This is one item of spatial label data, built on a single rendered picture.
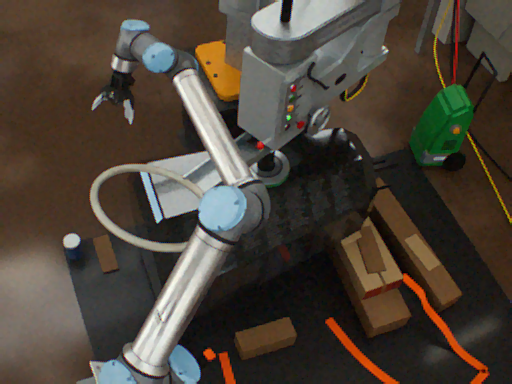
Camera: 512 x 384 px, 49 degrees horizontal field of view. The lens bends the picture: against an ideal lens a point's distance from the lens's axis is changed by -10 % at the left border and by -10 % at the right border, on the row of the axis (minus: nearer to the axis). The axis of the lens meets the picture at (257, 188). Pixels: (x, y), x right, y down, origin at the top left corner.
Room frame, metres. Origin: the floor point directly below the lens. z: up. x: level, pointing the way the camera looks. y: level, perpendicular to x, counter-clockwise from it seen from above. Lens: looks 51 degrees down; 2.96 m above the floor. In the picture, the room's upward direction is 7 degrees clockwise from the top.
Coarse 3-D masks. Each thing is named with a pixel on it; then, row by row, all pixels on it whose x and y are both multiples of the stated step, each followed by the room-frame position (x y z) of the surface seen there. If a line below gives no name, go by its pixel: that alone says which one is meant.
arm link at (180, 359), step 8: (176, 352) 0.73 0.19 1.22; (184, 352) 0.75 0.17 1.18; (168, 360) 0.68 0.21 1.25; (176, 360) 0.69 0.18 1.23; (184, 360) 0.71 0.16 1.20; (192, 360) 0.73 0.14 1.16; (176, 368) 0.66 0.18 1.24; (184, 368) 0.68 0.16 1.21; (192, 368) 0.69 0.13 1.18; (176, 376) 0.64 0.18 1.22; (184, 376) 0.65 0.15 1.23; (192, 376) 0.66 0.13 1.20
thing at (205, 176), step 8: (240, 136) 1.77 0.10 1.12; (248, 136) 1.80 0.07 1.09; (240, 144) 1.76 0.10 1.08; (248, 144) 1.77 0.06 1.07; (248, 152) 1.72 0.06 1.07; (256, 152) 1.69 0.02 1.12; (264, 152) 1.72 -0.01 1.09; (208, 160) 1.61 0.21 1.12; (248, 160) 1.64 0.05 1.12; (256, 160) 1.68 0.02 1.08; (200, 168) 1.57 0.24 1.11; (208, 168) 1.61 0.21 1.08; (184, 176) 1.51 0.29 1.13; (192, 176) 1.54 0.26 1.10; (200, 176) 1.56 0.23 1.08; (208, 176) 1.56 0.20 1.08; (216, 176) 1.57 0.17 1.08; (200, 184) 1.52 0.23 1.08; (208, 184) 1.52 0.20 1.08; (216, 184) 1.49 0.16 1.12
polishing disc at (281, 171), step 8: (280, 152) 1.92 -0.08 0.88; (280, 160) 1.88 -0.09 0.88; (256, 168) 1.81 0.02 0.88; (280, 168) 1.83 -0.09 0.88; (288, 168) 1.83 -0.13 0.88; (256, 176) 1.76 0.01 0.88; (264, 176) 1.77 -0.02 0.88; (272, 176) 1.78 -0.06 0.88; (280, 176) 1.78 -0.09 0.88; (264, 184) 1.73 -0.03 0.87; (272, 184) 1.74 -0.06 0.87
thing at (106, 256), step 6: (96, 240) 1.85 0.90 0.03; (102, 240) 1.86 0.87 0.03; (108, 240) 1.86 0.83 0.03; (96, 246) 1.81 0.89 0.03; (102, 246) 1.82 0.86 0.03; (108, 246) 1.82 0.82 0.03; (102, 252) 1.77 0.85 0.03; (108, 252) 1.78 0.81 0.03; (102, 258) 1.73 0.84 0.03; (108, 258) 1.74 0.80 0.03; (114, 258) 1.75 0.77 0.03; (102, 264) 1.69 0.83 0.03; (108, 264) 1.70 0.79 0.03; (114, 264) 1.71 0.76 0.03; (102, 270) 1.66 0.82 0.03; (108, 270) 1.66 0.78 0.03; (114, 270) 1.67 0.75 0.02
